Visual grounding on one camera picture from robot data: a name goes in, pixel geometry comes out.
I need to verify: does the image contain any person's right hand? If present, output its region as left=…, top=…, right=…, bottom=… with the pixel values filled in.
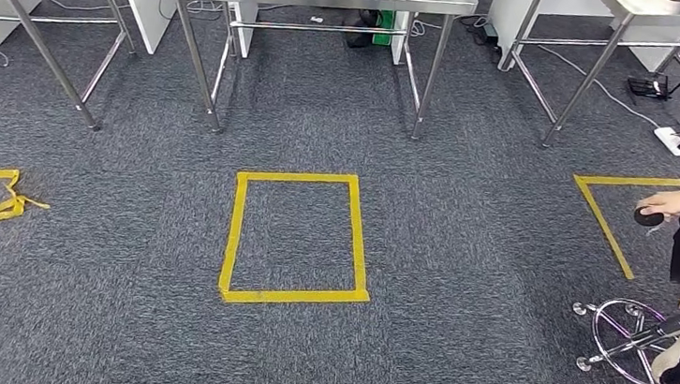
left=636, top=185, right=680, bottom=220

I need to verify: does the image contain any black round handheld controller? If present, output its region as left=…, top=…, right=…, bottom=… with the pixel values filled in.
left=632, top=204, right=667, bottom=229

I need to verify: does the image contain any white power strip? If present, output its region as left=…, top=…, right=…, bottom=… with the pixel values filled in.
left=651, top=125, right=680, bottom=158

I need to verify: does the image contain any black router with antennas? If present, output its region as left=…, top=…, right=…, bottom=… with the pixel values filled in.
left=626, top=66, right=680, bottom=103

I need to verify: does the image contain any chrome chair base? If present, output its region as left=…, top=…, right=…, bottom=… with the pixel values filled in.
left=564, top=292, right=680, bottom=384

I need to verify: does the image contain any black power adapter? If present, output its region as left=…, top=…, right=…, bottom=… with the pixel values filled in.
left=474, top=21, right=502, bottom=47

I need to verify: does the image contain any green box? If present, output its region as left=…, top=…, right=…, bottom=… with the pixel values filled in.
left=370, top=8, right=397, bottom=49

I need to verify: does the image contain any small black bag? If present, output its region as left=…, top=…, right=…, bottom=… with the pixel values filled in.
left=340, top=7, right=381, bottom=52

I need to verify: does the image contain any yellow floor tape square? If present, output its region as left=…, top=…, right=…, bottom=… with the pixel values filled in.
left=215, top=162, right=383, bottom=317

